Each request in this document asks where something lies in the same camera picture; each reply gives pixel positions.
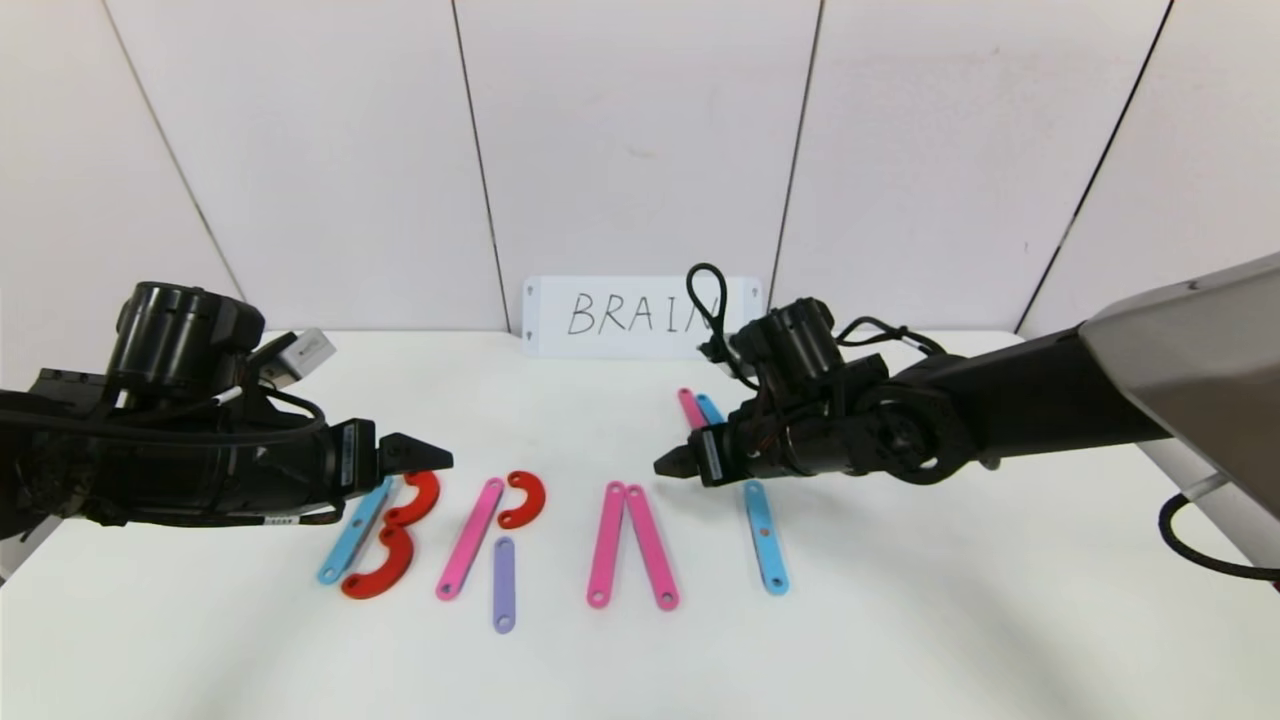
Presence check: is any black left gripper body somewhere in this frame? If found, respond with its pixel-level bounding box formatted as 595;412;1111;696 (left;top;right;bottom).
219;418;380;518

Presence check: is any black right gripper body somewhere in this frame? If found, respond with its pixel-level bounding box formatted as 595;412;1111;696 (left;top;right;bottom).
687;411;791;488

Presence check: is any small red curved piece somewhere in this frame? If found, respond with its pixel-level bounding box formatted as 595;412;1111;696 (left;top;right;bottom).
497;471;547;530

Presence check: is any short purple bar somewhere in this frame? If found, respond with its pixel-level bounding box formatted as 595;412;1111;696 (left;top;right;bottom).
492;536;518;635

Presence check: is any white BRAIN word card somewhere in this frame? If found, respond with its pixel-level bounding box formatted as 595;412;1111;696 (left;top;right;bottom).
522;276;764;361

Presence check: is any large red curved piece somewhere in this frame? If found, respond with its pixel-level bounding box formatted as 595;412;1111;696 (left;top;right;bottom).
385;468;442;528
339;525;415;601

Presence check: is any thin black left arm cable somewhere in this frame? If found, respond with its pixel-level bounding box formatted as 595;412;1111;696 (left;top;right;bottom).
0;383;331;446

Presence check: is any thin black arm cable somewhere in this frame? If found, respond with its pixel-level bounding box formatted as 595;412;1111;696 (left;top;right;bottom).
0;383;331;446
835;316;949;363

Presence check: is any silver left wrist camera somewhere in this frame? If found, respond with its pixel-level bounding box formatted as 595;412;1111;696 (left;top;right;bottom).
268;327;337;390

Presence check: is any looped black right arm cable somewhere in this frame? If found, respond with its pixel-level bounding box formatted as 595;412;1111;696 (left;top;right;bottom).
686;263;763;393

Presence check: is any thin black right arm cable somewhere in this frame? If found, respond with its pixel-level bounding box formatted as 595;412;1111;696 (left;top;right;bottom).
835;316;949;363

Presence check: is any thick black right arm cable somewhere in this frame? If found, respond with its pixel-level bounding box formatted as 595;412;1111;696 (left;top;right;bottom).
1158;493;1280;583

